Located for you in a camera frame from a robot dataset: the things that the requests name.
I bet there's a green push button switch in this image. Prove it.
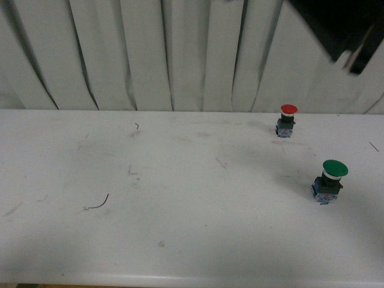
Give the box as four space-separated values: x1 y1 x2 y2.
311 159 349 205

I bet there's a curved wire scrap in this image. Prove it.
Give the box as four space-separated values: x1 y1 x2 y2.
83 193 110 211

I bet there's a white pleated curtain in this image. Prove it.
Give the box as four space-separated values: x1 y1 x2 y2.
1 1 383 114

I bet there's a red push button switch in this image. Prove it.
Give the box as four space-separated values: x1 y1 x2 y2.
275 104 298 138

